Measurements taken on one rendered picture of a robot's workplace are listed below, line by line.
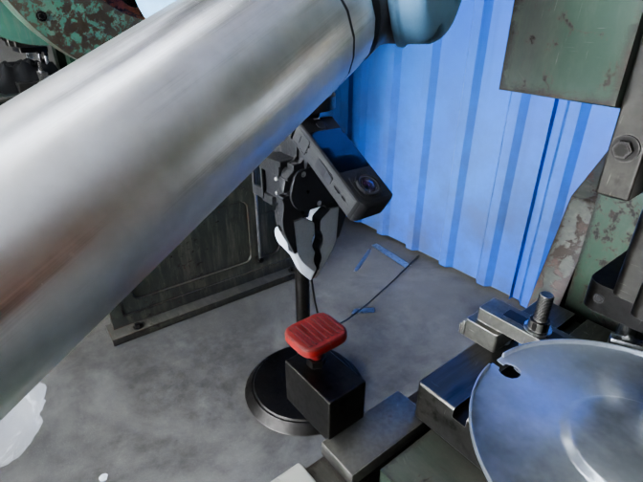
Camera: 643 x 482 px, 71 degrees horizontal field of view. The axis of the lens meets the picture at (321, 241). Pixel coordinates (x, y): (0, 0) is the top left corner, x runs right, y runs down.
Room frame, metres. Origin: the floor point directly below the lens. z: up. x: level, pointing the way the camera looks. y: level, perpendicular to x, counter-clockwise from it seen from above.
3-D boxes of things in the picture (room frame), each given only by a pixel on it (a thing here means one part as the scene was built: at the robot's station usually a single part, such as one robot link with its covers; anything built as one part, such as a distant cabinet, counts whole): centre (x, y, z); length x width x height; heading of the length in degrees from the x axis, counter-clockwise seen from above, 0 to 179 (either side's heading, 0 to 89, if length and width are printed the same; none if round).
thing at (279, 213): (0.45, 0.03, 0.92); 0.05 x 0.02 x 0.09; 128
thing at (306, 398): (0.44, 0.00, 0.62); 0.10 x 0.06 x 0.20; 38
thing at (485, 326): (0.47, -0.27, 0.76); 0.17 x 0.06 x 0.10; 38
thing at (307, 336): (0.46, 0.01, 0.72); 0.07 x 0.06 x 0.08; 128
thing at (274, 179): (0.48, 0.03, 0.99); 0.09 x 0.08 x 0.12; 38
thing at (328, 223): (0.49, 0.01, 0.88); 0.06 x 0.03 x 0.09; 38
